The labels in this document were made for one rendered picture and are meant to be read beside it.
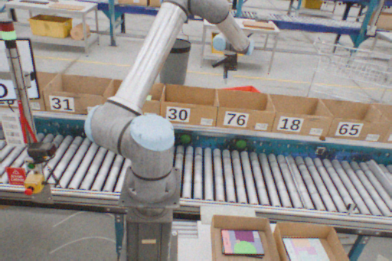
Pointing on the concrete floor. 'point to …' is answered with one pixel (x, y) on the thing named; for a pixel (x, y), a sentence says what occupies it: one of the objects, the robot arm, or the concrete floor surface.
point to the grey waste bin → (176, 63)
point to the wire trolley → (350, 68)
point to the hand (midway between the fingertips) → (224, 80)
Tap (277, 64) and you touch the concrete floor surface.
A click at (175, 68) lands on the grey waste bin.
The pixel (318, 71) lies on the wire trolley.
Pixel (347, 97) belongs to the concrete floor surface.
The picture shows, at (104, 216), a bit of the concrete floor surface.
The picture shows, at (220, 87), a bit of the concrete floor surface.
